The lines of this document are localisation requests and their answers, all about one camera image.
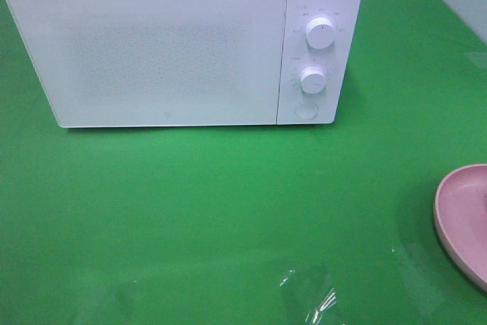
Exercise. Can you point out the white microwave door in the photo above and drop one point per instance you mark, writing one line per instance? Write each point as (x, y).
(116, 63)

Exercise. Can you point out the pink plate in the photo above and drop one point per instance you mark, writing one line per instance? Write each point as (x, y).
(460, 220)

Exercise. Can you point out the upper white microwave knob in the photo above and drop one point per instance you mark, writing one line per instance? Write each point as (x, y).
(320, 32)

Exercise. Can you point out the lower white microwave knob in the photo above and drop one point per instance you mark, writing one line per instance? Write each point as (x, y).
(313, 80)

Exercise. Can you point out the white microwave knob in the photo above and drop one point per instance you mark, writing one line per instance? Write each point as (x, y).
(320, 32)
(313, 80)

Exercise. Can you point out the round door release button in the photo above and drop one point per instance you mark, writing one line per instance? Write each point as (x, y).
(306, 110)

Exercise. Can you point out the green table mat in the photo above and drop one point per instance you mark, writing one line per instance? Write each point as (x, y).
(251, 224)

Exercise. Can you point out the white microwave oven body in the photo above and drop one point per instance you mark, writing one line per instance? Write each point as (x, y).
(323, 1)

